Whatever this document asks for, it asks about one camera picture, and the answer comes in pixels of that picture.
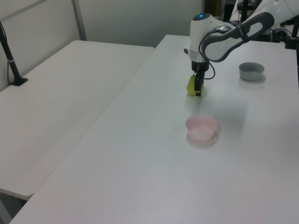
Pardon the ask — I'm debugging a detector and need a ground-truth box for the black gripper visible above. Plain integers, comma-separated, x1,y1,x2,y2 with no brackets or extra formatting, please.
191,60,210,97

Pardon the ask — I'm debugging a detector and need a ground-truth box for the green pear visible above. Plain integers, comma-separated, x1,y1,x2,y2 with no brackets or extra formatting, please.
185,72,206,97

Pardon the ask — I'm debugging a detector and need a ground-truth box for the pink plastic bowl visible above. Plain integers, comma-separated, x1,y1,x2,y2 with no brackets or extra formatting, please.
185,114,218,141

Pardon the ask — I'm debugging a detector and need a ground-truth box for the grey plastic bowl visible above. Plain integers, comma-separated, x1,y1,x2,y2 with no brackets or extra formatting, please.
238,62,265,82

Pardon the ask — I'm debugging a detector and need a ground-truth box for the black vertical pole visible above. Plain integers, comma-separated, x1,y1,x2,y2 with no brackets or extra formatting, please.
241,0,250,23

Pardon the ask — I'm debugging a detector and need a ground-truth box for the white adjoining table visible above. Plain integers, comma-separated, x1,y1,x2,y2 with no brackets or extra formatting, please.
0,40,156,197

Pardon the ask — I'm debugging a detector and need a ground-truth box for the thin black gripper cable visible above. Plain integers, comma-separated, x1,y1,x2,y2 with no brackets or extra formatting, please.
198,25,237,80

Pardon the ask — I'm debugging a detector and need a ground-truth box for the black clamp camera stand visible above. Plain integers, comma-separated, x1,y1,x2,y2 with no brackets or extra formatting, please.
283,13,299,50

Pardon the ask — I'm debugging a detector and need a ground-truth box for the grey metal partition post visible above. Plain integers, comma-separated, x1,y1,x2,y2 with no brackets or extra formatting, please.
71,0,87,41

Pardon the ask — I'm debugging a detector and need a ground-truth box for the black camera stand pole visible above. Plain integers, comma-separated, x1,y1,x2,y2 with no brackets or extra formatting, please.
0,20,29,87

